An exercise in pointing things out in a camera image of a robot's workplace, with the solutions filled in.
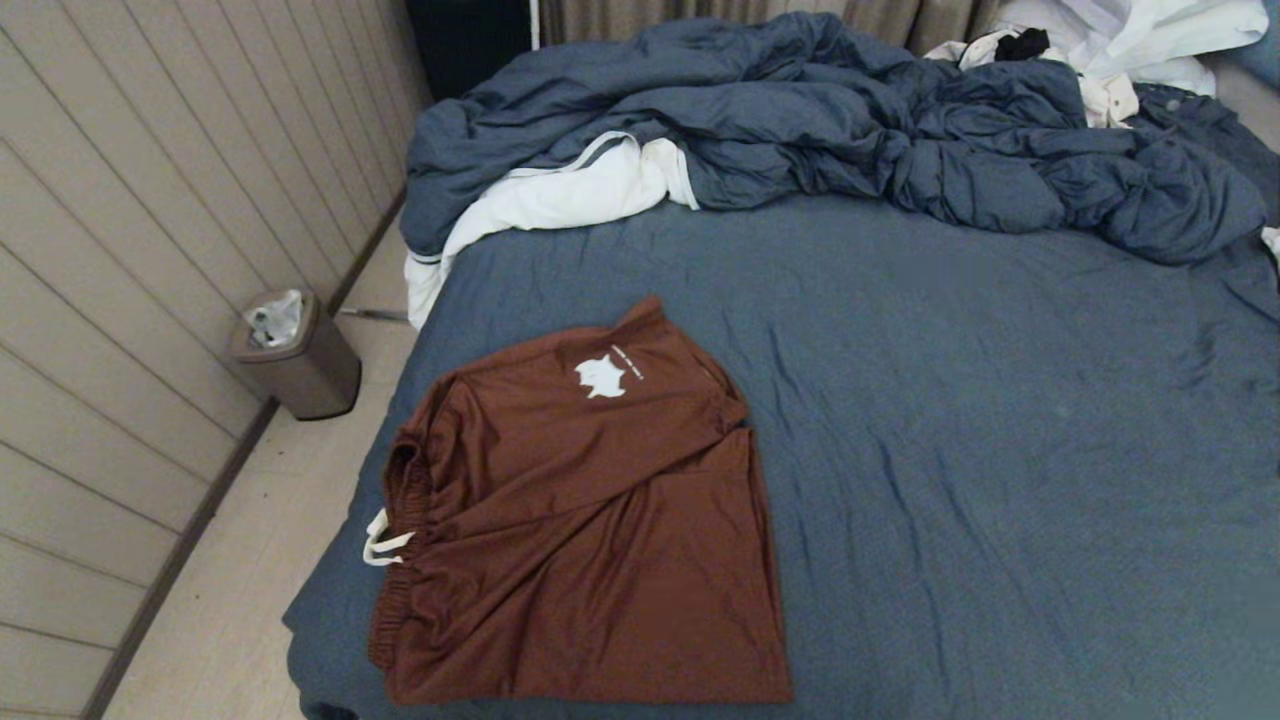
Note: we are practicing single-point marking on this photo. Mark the small black garment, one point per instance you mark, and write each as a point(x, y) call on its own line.
point(1025, 44)

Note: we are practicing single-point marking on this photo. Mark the white crumpled garment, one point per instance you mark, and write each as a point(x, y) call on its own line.
point(1150, 40)

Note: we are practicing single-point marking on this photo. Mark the clear plastic bin bag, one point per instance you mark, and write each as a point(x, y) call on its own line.
point(278, 320)

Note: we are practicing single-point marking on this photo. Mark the crumpled blue duvet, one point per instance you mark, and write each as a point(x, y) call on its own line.
point(800, 110)

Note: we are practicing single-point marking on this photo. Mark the blue denim garment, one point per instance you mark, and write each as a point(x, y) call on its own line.
point(1190, 105)

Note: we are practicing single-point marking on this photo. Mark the blue pillow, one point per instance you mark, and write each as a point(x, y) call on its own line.
point(1265, 55)

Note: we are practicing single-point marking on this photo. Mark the blue bed sheet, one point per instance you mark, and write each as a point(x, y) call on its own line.
point(1000, 450)

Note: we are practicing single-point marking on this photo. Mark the brown trash bin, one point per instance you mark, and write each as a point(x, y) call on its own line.
point(320, 380)

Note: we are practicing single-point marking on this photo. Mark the cream buttoned shirt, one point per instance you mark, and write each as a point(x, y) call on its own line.
point(1110, 100)

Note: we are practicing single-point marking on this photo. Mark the blurry white object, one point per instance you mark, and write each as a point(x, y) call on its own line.
point(1272, 242)

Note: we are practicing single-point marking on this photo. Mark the beige curtain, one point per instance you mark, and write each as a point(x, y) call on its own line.
point(600, 15)

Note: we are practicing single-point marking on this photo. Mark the thin metal rod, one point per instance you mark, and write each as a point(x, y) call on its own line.
point(375, 314)

